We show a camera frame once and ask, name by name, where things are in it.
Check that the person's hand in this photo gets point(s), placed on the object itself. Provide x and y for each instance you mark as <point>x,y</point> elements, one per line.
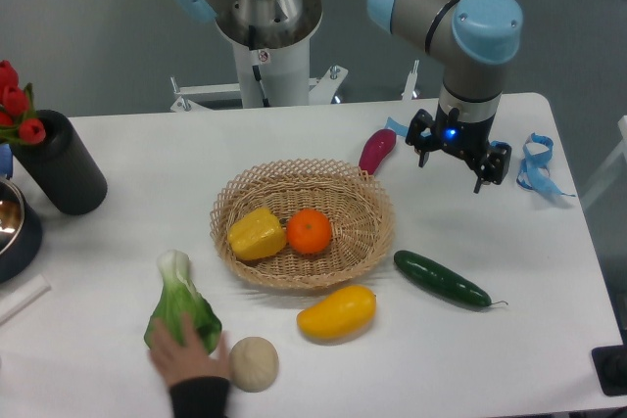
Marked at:
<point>177,363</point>

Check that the dark bowl with metal inside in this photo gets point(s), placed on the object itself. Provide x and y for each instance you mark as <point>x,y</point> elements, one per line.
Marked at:
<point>21,232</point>

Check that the white plastic bar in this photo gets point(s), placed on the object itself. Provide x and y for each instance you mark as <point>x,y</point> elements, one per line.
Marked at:
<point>15,300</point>

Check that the woven wicker basket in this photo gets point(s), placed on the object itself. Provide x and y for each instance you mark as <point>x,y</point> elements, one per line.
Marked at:
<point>359,209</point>

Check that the black device at table edge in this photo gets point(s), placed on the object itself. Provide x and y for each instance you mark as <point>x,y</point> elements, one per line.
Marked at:
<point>610,364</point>

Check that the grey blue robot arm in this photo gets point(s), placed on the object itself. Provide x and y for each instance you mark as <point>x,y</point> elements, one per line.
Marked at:
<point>474,40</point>

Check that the black cylindrical vase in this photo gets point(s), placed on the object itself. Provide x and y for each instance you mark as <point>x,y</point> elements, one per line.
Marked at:
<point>62,167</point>

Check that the orange tangerine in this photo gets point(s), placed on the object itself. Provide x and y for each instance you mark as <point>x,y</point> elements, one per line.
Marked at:
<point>309,231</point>

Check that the red tulip bouquet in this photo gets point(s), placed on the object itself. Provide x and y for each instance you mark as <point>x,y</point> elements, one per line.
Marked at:
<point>20,124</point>

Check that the black sleeved forearm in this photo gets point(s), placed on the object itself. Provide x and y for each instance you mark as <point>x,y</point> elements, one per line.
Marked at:
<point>201,397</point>

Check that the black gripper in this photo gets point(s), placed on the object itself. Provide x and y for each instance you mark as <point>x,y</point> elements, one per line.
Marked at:
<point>462,130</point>

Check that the yellow mango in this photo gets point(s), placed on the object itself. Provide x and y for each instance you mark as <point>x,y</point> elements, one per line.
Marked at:
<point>343,313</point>

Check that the crumpled blue tape strip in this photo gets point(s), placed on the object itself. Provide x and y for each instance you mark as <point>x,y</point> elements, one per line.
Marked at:
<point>534,173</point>

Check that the purple eggplant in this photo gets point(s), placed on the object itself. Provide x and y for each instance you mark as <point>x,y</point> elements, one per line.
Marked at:
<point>376,149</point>

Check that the green bok choy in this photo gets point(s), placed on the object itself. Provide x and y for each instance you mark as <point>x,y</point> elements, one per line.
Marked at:
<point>179,295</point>

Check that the yellow bell pepper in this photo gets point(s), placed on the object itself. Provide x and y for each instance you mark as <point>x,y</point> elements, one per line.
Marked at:
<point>257,235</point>

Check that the green cucumber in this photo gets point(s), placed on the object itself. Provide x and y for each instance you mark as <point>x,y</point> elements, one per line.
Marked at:
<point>439,280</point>

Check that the beige steamed bun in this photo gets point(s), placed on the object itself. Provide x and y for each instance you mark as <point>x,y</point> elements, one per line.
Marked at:
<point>254,364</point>

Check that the curved blue tape strip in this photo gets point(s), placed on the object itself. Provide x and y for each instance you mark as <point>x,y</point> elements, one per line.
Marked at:
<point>398,128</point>

